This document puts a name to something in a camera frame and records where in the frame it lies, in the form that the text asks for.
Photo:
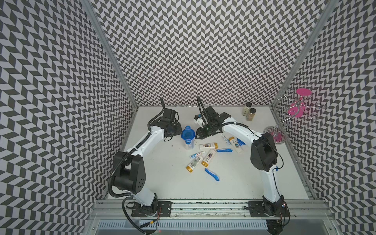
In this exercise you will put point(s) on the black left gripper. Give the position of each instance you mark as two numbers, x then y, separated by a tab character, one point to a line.
178	130

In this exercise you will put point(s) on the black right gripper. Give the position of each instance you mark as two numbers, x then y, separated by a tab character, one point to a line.
201	134

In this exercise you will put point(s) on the small toothpaste tube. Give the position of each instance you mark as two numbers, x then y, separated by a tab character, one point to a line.
225	139
197	154

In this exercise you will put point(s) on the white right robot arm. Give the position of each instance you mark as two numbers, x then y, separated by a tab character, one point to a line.
263	155

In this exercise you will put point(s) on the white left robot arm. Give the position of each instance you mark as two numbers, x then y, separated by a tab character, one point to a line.
128	176

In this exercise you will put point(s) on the blue toothbrush upper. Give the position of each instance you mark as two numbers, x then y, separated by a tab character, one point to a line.
224	150

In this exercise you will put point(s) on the blue toothbrush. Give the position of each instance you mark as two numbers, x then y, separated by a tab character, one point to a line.
212	174
224	150

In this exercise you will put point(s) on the blue toothbrush lower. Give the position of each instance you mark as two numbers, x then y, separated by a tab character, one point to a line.
212	174

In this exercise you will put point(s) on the pink plastic glass upper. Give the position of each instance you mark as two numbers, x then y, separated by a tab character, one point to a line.
303	92

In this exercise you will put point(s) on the aluminium front rail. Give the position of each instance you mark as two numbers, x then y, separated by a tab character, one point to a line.
217	217

